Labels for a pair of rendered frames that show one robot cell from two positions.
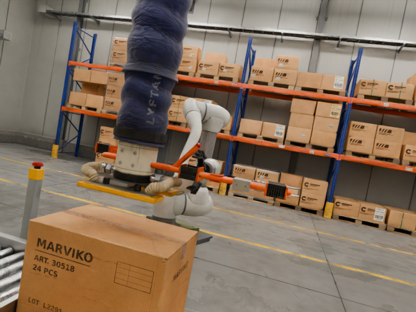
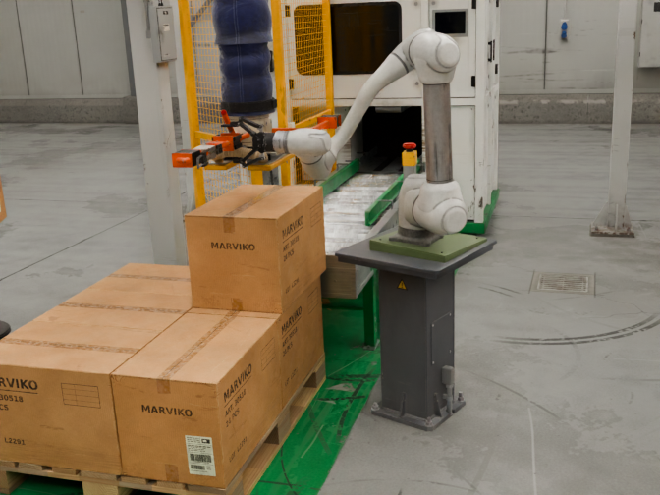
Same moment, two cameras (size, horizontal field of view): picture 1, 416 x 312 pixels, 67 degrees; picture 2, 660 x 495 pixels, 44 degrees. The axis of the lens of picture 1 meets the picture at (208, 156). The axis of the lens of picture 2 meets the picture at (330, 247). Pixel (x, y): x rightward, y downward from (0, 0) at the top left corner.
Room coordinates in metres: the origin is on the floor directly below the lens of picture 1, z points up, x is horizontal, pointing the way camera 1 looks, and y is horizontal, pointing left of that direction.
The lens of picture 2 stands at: (1.90, -3.09, 1.72)
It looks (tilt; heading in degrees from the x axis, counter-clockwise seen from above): 16 degrees down; 94
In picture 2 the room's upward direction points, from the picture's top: 2 degrees counter-clockwise
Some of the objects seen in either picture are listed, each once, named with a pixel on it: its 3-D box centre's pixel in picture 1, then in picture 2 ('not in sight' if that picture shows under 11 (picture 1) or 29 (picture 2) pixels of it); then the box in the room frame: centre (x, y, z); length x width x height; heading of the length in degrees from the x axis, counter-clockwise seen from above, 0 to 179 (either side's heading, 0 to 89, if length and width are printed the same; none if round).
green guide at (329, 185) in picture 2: not in sight; (322, 186); (1.50, 2.18, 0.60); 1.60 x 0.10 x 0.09; 77
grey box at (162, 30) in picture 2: not in sight; (163, 33); (0.69, 1.56, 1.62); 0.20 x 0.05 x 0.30; 77
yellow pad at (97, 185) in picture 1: (121, 187); (231, 156); (1.25, 0.32, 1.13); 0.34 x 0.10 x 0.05; 78
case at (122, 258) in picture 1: (114, 269); (260, 244); (1.36, 0.32, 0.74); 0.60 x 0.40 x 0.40; 76
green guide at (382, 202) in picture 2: not in sight; (402, 188); (2.02, 2.06, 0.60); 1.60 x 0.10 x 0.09; 77
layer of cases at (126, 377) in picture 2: not in sight; (168, 355); (0.98, 0.05, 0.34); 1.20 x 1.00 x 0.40; 77
